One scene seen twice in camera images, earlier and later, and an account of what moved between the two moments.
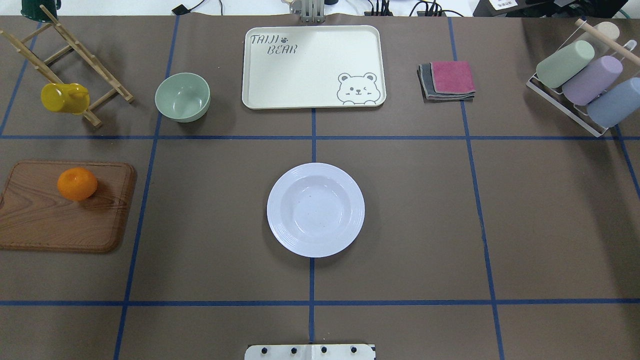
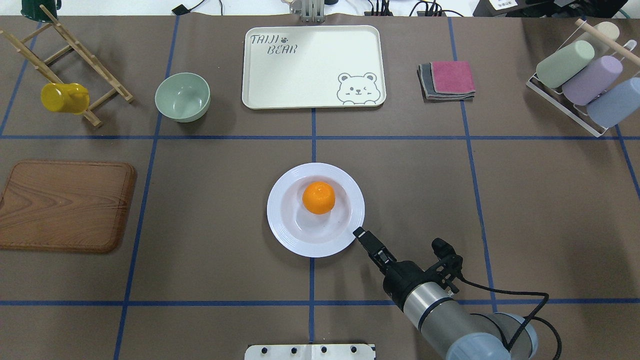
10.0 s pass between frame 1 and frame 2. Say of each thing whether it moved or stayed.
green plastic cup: stayed
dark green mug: stayed
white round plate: stayed
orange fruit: moved
